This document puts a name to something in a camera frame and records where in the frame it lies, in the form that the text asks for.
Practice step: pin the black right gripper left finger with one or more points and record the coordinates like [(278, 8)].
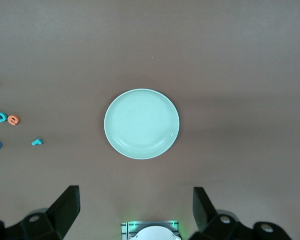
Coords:
[(52, 220)]

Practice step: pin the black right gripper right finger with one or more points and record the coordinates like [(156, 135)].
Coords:
[(214, 225)]

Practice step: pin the teal foam letter r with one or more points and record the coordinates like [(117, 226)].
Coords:
[(36, 143)]

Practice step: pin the orange foam letter e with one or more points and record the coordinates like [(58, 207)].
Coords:
[(11, 122)]

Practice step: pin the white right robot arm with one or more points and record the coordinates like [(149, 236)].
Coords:
[(152, 233)]

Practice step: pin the pale green plate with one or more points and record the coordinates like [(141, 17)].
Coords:
[(139, 125)]

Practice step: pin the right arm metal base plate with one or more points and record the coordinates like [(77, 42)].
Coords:
[(126, 230)]

